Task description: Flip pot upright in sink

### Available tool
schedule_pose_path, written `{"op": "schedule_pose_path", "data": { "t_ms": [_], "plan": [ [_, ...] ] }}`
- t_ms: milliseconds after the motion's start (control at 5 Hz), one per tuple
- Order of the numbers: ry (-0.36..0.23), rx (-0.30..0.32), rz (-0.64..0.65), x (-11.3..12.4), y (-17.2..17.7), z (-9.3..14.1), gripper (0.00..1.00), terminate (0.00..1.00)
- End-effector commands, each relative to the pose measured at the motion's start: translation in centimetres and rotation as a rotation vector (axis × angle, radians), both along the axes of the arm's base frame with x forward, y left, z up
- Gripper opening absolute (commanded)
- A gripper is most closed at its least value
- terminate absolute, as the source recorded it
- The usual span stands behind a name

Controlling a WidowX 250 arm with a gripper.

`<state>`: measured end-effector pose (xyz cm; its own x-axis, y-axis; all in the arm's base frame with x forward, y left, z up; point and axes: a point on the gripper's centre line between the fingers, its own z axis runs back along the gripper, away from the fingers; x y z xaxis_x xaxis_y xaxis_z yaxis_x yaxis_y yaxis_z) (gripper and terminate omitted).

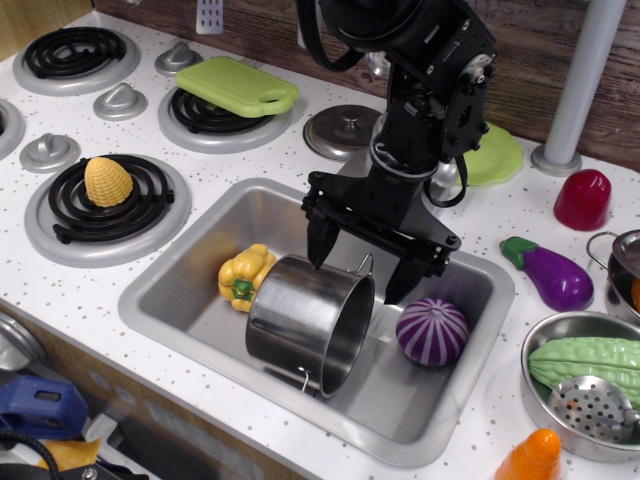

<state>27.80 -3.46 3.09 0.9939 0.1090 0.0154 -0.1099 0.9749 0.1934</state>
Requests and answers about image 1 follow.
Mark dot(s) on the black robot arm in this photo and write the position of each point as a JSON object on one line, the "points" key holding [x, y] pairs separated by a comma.
{"points": [[441, 63]]}

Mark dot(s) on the yellow toy bell pepper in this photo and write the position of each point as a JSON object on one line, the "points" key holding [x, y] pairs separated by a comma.
{"points": [[240, 278]]}

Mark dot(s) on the silver stove knob middle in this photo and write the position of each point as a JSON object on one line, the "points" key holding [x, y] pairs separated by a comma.
{"points": [[120, 103]]}

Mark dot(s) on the front right black burner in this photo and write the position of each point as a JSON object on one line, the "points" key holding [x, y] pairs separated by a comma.
{"points": [[64, 225]]}

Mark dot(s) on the stainless steel pot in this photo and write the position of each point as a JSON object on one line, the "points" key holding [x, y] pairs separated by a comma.
{"points": [[310, 324]]}

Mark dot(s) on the back left black burner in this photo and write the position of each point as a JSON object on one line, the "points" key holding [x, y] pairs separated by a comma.
{"points": [[75, 61]]}

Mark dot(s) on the blue tool handle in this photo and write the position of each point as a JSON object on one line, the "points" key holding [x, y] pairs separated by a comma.
{"points": [[42, 408]]}

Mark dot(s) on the far left burner edge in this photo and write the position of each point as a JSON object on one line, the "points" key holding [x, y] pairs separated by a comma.
{"points": [[12, 128]]}

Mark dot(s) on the green toy bitter gourd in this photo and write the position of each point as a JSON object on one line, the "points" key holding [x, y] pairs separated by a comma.
{"points": [[615, 360]]}

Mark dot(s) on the stainless steel sink basin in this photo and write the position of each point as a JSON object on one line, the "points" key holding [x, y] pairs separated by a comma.
{"points": [[398, 411]]}

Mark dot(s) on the silver stove knob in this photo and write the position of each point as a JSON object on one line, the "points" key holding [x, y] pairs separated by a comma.
{"points": [[120, 103], [175, 59], [49, 153]]}

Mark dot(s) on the steel bowl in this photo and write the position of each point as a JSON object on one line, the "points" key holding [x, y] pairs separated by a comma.
{"points": [[536, 394]]}

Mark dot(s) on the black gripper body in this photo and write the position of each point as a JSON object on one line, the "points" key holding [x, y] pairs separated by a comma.
{"points": [[384, 209]]}

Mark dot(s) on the white slotted spatula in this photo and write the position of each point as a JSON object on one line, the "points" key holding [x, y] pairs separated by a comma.
{"points": [[209, 17]]}

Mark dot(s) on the light green toy plate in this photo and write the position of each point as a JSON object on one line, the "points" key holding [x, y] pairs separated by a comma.
{"points": [[499, 158]]}

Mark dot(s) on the red toy pepper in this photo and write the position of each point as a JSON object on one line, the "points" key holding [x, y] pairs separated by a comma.
{"points": [[584, 201]]}

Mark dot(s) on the silver toy faucet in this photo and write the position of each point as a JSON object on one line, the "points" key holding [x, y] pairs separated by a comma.
{"points": [[443, 182]]}

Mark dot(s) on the grey vertical pole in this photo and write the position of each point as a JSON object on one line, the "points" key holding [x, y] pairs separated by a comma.
{"points": [[559, 156]]}

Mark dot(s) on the yellow toy corn cob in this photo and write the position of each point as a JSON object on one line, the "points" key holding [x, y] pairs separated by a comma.
{"points": [[107, 183]]}

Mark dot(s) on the steel perforated skimmer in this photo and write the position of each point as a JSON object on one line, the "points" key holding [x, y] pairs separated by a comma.
{"points": [[594, 407]]}

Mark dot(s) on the green cutting board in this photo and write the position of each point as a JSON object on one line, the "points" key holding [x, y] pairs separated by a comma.
{"points": [[237, 87]]}

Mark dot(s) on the silver stove knob back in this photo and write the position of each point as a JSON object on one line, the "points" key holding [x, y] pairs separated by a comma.
{"points": [[175, 59]]}

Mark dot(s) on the small steel pot right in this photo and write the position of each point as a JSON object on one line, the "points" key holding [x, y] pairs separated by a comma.
{"points": [[623, 274]]}

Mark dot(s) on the steel pot lid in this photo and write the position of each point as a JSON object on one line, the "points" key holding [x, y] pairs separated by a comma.
{"points": [[340, 132]]}

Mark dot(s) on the back right black burner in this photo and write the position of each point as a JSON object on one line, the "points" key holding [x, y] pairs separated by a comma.
{"points": [[196, 125]]}

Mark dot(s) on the purple toy eggplant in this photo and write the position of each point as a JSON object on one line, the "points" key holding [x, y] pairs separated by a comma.
{"points": [[562, 284]]}

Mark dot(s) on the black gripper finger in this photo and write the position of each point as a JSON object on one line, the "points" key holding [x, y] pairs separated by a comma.
{"points": [[403, 280], [322, 234]]}

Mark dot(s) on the purple striped toy onion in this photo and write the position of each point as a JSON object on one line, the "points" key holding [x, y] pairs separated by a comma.
{"points": [[432, 332]]}

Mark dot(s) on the black burner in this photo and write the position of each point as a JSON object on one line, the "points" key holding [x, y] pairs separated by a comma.
{"points": [[196, 125], [64, 225], [75, 61]]}

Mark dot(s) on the silver stove knob front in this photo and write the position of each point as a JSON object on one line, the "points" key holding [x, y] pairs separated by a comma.
{"points": [[49, 153]]}

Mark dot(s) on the orange toy carrot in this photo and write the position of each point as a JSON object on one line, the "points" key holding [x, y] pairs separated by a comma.
{"points": [[537, 457]]}

